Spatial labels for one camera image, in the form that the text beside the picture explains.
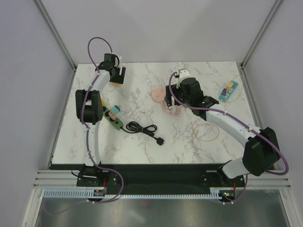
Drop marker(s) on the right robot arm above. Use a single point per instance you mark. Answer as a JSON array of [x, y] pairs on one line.
[[260, 145]]

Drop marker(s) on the pink small plug adapter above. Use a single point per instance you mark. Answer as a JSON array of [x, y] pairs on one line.
[[112, 115]]

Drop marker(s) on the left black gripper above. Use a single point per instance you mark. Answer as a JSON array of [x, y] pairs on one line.
[[119, 79]]

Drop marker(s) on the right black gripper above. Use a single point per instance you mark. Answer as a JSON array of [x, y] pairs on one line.
[[168, 97]]

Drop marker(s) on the pink round power strip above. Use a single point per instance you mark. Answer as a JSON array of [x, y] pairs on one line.
[[158, 95]]

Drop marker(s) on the white slotted cable duct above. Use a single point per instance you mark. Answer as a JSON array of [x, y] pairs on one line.
[[107, 194]]

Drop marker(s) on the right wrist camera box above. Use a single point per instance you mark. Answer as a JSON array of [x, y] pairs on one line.
[[181, 75]]

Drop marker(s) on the beige cube plug adapter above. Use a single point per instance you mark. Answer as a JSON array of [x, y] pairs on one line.
[[115, 84]]

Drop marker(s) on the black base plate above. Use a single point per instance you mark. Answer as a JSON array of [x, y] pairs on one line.
[[168, 178]]

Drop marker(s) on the teal power strip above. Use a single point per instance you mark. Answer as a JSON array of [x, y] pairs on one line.
[[230, 86]]

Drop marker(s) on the grey small cube adapter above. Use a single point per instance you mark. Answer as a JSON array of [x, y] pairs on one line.
[[224, 94]]

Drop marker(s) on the teal plug adapter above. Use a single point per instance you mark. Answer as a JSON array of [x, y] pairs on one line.
[[116, 109]]

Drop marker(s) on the right aluminium frame post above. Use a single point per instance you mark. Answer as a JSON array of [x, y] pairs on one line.
[[261, 32]]

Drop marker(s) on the aluminium frame post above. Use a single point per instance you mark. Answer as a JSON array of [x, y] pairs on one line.
[[261, 32], [51, 26]]

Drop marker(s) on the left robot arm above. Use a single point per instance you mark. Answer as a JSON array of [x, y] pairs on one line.
[[89, 108]]

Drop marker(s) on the green power strip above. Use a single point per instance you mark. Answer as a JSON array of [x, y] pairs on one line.
[[117, 124]]

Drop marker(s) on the left aluminium frame post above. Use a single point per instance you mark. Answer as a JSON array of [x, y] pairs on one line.
[[51, 26]]

